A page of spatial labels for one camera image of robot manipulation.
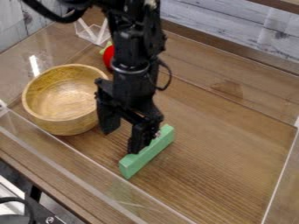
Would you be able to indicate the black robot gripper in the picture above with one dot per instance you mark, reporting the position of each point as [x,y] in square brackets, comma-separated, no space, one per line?
[126,97]

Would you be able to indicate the green rectangular block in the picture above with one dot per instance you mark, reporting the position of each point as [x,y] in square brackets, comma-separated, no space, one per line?
[134,162]

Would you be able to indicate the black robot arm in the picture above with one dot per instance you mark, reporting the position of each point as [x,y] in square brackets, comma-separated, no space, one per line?
[137,32]

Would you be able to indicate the brown wooden bowl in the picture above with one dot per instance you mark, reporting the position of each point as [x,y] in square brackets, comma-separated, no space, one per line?
[59,99]

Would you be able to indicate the red felt ball with leaf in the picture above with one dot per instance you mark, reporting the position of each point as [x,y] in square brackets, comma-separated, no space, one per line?
[107,53]

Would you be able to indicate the clear acrylic front wall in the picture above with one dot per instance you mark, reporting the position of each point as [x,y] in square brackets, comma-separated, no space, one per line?
[99,196]

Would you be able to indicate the clear acrylic corner bracket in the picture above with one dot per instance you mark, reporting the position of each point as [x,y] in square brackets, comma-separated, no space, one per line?
[94,33]

